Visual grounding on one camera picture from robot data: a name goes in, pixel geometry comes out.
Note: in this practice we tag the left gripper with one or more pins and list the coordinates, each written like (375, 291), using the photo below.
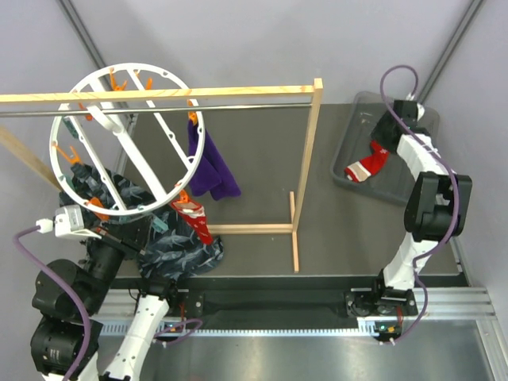
(132, 234)

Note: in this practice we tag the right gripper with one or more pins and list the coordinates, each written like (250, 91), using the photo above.
(376, 134)

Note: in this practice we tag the teal clip front rim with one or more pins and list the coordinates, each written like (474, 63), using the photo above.
(158, 225)

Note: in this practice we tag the red snowflake sock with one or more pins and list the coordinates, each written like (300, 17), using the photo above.
(194, 215)
(369, 166)

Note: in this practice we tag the orange front clip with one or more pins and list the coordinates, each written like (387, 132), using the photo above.
(183, 197)

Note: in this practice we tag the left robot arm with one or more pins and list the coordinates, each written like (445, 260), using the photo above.
(64, 345)

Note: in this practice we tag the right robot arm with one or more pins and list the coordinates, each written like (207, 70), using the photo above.
(435, 211)

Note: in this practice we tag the white round clip hanger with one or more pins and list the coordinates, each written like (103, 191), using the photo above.
(102, 97)

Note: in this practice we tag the teal clip front left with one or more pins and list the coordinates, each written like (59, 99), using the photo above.
(67, 183)

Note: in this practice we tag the orange clip top rim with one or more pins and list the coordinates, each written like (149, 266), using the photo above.
(72, 158)

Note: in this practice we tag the orange clip holding purple sock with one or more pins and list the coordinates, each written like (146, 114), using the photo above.
(192, 116)

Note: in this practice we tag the orange clip right bar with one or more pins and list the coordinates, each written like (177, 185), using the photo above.
(115, 78)

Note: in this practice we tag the orange clip upper right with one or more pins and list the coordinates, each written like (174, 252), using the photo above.
(148, 85)

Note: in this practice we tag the grey plastic bin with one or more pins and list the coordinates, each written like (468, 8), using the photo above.
(394, 182)

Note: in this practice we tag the dark shark print cloth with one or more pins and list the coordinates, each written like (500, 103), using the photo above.
(176, 254)

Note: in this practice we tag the purple sock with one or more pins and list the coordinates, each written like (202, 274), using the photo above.
(213, 175)

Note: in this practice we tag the metal rack rod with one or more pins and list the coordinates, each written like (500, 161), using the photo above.
(152, 110)

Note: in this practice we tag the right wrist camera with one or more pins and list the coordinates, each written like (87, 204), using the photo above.
(420, 109)

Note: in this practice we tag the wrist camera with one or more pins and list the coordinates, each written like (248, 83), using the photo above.
(420, 109)
(67, 223)

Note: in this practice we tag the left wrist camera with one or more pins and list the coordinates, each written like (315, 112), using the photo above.
(67, 223)

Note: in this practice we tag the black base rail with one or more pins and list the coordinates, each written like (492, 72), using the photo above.
(282, 302)

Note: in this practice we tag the wooden clothes rack frame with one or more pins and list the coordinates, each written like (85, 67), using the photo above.
(314, 90)

